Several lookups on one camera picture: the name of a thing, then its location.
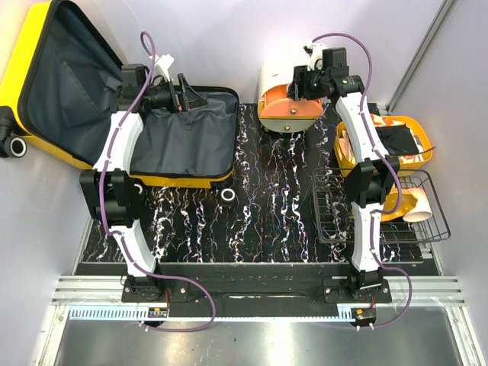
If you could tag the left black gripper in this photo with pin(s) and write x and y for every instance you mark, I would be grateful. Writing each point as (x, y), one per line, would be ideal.
(188, 99)

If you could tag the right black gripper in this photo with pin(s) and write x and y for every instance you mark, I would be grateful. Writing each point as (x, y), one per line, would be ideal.
(300, 76)

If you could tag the white pink drawer cabinet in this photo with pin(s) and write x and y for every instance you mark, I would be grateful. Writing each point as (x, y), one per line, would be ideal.
(276, 111)

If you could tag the floral orange pouch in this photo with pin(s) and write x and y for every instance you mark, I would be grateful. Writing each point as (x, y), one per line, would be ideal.
(344, 152)

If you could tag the yellow plastic basket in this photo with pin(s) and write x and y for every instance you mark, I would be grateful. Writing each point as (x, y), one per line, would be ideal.
(417, 128)

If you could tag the black drawstring pouch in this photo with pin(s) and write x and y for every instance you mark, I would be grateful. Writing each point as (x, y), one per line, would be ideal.
(399, 141)

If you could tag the yellow Pikachu suitcase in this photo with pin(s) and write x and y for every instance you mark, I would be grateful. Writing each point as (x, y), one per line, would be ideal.
(57, 91)

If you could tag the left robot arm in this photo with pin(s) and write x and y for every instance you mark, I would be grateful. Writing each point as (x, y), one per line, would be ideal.
(112, 196)

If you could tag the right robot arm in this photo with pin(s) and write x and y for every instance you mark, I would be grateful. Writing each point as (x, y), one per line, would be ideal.
(375, 172)

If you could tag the black marble pattern mat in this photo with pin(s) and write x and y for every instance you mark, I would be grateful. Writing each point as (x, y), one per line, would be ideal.
(273, 219)

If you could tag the yellow ceramic dish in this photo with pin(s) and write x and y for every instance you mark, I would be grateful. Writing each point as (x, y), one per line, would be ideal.
(407, 203)

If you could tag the pink white cup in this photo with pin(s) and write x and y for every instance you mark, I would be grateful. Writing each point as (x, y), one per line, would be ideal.
(421, 210)

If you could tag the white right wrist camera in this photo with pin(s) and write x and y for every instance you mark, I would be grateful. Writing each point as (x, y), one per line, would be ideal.
(315, 52)

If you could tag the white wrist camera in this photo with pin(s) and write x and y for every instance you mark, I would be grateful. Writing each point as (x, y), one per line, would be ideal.
(162, 65)
(315, 52)

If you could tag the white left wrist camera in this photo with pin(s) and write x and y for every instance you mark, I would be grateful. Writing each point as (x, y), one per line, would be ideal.
(162, 65)

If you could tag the black wire rack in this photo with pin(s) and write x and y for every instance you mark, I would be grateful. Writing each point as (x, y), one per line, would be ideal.
(431, 225)

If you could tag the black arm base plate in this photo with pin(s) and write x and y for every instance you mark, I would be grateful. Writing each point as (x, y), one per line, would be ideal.
(330, 283)

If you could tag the aluminium frame rail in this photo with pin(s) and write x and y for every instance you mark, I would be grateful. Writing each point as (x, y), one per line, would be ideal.
(100, 298)

